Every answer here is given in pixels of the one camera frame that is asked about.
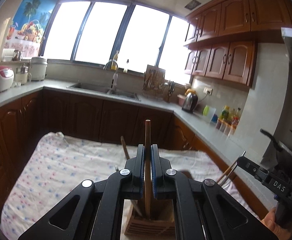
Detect wooden chopstick two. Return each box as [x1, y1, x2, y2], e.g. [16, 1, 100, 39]
[144, 119, 152, 219]

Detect knife and utensil rack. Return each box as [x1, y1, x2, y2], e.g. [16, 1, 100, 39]
[143, 65, 175, 102]

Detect yellow soap bottle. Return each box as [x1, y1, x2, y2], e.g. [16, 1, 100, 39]
[111, 50, 119, 70]

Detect white cup green lid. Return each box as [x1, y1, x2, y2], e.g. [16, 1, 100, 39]
[202, 105, 216, 123]

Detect spice jar set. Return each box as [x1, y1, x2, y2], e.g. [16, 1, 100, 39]
[215, 119, 237, 137]

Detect person's right hand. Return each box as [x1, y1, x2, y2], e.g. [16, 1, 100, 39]
[261, 207, 292, 240]

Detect kitchen faucet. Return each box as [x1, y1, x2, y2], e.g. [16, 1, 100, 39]
[103, 60, 119, 91]

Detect steel electric kettle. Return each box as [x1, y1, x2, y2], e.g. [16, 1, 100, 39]
[182, 93, 198, 113]

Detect tropical fruit poster blind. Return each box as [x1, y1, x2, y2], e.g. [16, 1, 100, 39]
[3, 0, 58, 58]

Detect upper wooden cabinets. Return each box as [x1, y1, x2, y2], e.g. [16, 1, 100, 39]
[184, 0, 292, 87]

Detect lower wooden cabinets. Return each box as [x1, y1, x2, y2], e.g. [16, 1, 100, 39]
[0, 89, 227, 209]

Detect wooden cabinets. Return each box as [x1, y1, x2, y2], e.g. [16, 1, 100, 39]
[0, 89, 227, 209]
[184, 0, 292, 87]

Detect green yellow drink bottle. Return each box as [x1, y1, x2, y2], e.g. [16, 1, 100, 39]
[220, 105, 230, 121]

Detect black wok with handle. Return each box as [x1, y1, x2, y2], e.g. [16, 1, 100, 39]
[260, 128, 292, 156]

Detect steel sink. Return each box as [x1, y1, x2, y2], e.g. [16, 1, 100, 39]
[67, 83, 139, 100]

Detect wooden utensil holder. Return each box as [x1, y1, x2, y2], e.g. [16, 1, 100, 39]
[120, 198, 175, 239]

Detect white floral tablecloth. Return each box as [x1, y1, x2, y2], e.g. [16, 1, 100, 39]
[0, 131, 261, 240]

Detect small white appliance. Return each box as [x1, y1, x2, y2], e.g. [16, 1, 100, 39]
[14, 64, 32, 85]

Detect white tall cooker pot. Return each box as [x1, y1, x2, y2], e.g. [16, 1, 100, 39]
[30, 57, 47, 81]

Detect steel chopstick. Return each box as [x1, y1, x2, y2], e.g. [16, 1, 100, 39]
[219, 151, 247, 186]

